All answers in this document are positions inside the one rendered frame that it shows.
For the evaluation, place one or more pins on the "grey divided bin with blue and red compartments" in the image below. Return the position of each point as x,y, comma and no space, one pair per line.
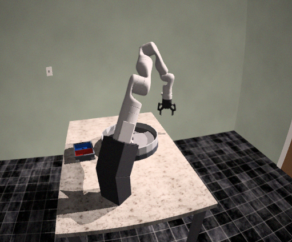
83,151

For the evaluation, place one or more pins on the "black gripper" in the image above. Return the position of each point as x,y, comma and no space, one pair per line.
166,104

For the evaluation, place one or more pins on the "grey round turntable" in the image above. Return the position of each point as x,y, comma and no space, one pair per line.
144,135

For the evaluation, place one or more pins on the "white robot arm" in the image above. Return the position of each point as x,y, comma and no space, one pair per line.
140,85

